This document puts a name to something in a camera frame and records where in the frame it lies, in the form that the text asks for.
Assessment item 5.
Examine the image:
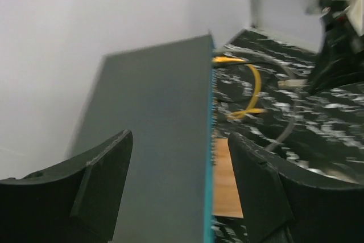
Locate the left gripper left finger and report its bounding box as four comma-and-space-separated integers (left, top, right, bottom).
1, 130, 133, 242

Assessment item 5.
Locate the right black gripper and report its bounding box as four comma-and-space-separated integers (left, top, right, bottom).
307, 0, 363, 94

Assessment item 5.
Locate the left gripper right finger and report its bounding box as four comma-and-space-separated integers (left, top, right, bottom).
228, 133, 363, 242

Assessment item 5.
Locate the grey ethernet cable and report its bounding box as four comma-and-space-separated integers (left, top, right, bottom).
214, 49, 309, 150

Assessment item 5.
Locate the wooden board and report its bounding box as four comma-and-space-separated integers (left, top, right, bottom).
213, 138, 243, 219

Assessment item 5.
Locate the black marble pattern mat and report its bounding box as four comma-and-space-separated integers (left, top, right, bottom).
214, 30, 363, 242

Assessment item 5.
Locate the yellow ethernet cable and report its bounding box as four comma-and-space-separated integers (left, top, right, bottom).
212, 56, 268, 120

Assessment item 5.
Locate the teal network switch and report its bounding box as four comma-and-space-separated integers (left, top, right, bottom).
71, 34, 214, 242

